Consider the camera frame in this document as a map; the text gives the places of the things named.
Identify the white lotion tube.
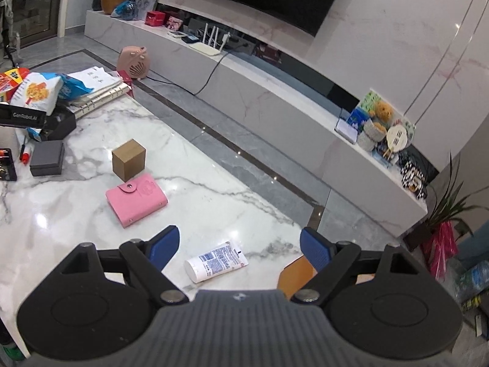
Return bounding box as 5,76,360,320
184,241,248,284

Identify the green blue painting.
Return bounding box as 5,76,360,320
349,91,379,134

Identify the orange cardboard box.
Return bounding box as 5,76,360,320
277,254,379,301

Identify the red instant noodle cup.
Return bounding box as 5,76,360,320
0,68,31,102

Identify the white router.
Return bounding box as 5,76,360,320
190,23,230,56

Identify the black power cable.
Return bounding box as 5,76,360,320
147,54,226,95

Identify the pink plastic bag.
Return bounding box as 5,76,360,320
422,222,459,280

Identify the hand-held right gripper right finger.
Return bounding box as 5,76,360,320
291,228,419,306

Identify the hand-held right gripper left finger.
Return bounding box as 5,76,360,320
61,225,188,306

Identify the black smartphone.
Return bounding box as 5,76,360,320
0,148,18,182

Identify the small brown cardboard box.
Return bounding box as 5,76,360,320
112,139,146,182

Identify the white popcorn snack bag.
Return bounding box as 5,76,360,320
9,72,64,115

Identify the pink space heater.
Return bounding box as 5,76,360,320
116,46,149,81

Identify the large water jug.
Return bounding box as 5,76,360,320
454,260,489,302

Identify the dark grey box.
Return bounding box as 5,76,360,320
30,140,65,177

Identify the white tablet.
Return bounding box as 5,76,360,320
335,117,362,144

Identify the brown teddy bear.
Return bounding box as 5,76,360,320
372,101,394,127

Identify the white round paper fan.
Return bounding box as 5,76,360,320
384,125,407,159

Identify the black box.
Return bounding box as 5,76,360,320
40,109,77,141

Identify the potted long-leaf plant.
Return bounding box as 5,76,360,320
405,153,489,253

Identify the round painted fan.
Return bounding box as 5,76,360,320
393,117,415,138

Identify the glass door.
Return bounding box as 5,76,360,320
0,0,65,46

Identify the pink wallet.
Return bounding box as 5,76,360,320
106,173,169,229

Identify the white marble TV console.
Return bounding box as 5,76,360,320
85,8,428,238

